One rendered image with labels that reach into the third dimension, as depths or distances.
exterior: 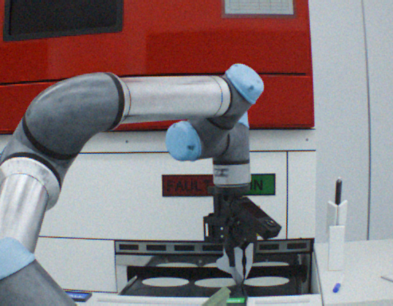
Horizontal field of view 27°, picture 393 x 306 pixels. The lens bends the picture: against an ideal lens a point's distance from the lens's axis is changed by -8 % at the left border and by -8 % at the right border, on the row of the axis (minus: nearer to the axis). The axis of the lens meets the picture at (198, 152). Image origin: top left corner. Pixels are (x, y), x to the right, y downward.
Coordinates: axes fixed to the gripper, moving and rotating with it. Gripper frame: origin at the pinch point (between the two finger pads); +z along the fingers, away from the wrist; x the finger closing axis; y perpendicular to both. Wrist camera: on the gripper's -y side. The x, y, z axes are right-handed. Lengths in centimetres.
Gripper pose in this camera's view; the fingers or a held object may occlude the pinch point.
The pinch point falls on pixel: (242, 280)
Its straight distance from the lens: 179.7
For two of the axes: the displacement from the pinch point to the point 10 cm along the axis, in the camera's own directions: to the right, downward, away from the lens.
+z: 0.4, 10.0, 0.8
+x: -6.7, 0.9, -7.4
